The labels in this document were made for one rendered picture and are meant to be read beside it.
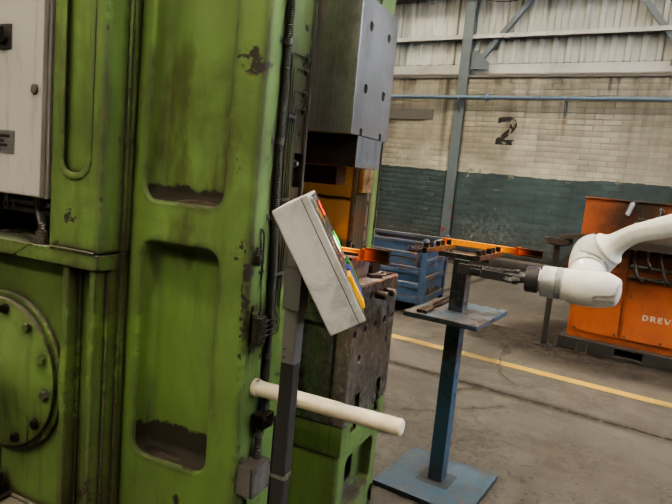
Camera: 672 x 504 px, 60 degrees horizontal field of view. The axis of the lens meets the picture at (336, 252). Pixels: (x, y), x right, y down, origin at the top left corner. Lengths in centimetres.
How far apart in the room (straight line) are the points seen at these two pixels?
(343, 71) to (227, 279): 68
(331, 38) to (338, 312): 91
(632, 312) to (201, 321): 394
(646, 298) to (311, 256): 416
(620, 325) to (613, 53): 523
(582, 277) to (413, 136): 854
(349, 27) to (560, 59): 804
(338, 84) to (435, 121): 825
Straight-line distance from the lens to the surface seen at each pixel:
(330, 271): 117
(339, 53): 179
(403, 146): 1020
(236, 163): 160
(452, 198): 974
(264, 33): 161
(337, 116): 176
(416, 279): 554
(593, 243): 183
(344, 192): 217
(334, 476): 198
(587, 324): 521
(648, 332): 516
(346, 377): 183
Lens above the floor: 125
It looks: 8 degrees down
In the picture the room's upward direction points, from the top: 5 degrees clockwise
